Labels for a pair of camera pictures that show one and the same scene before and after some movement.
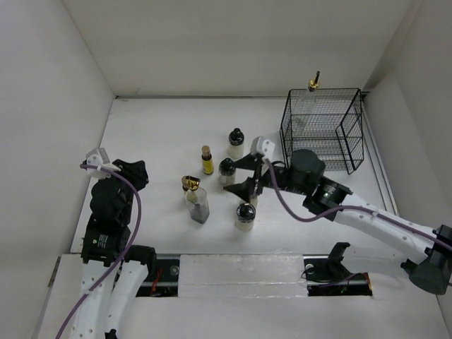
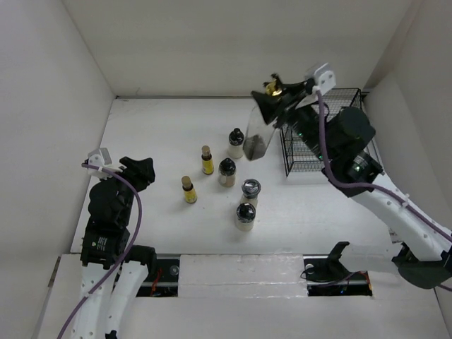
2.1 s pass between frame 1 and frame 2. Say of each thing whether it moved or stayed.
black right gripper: moved
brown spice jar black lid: stayed
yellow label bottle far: stayed
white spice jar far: stayed
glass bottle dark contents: moved
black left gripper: stayed
